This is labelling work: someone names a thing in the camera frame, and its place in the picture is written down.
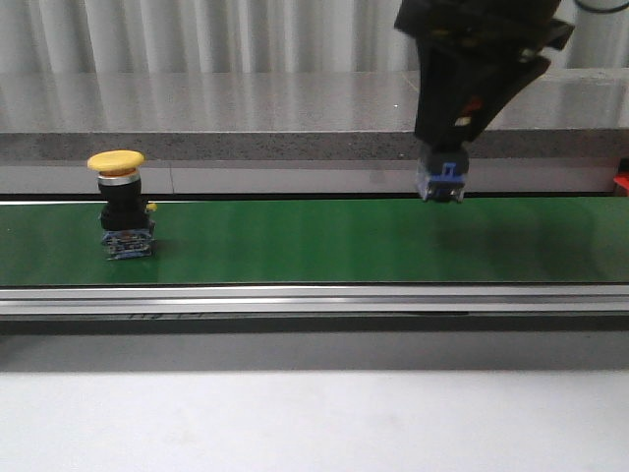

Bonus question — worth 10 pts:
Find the red plastic object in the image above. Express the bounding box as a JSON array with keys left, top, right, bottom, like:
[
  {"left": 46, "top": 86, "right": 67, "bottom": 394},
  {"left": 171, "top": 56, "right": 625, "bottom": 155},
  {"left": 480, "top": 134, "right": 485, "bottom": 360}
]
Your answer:
[{"left": 613, "top": 157, "right": 629, "bottom": 197}]

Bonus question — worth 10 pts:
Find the white pleated curtain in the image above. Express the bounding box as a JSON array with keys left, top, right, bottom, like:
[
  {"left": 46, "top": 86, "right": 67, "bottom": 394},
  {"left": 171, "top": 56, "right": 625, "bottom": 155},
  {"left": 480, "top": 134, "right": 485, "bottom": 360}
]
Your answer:
[{"left": 1, "top": 1, "right": 628, "bottom": 74}]

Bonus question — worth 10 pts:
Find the red mushroom push button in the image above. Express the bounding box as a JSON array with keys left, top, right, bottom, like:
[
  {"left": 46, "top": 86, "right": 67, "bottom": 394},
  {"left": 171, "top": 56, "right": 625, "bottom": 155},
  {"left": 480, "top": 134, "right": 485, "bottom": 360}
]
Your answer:
[{"left": 416, "top": 94, "right": 483, "bottom": 203}]

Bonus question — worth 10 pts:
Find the green conveyor belt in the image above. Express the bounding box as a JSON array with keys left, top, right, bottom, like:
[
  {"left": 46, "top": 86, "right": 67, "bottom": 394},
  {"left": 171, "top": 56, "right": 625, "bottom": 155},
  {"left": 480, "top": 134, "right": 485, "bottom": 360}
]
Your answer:
[{"left": 1, "top": 197, "right": 628, "bottom": 286}]

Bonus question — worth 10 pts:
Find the aluminium conveyor side rail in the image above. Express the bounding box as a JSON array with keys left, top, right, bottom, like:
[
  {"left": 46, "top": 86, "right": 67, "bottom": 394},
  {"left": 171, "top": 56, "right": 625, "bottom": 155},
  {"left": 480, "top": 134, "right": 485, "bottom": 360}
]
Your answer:
[{"left": 1, "top": 283, "right": 628, "bottom": 334}]

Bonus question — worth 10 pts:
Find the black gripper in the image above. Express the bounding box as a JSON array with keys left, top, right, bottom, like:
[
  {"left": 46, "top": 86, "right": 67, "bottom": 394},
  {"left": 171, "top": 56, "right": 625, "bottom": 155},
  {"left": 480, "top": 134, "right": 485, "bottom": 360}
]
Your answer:
[{"left": 395, "top": 0, "right": 574, "bottom": 148}]

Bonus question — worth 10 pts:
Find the grey stone counter slab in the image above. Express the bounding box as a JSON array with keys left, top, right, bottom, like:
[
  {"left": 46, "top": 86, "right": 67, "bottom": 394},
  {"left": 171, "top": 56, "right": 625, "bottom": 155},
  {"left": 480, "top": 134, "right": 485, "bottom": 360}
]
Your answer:
[{"left": 1, "top": 69, "right": 628, "bottom": 161}]

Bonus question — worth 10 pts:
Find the yellow mushroom push button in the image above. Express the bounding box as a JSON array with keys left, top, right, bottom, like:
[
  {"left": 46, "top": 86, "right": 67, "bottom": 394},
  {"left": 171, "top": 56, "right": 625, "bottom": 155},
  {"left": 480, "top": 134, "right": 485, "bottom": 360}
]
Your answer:
[{"left": 86, "top": 149, "right": 156, "bottom": 261}]

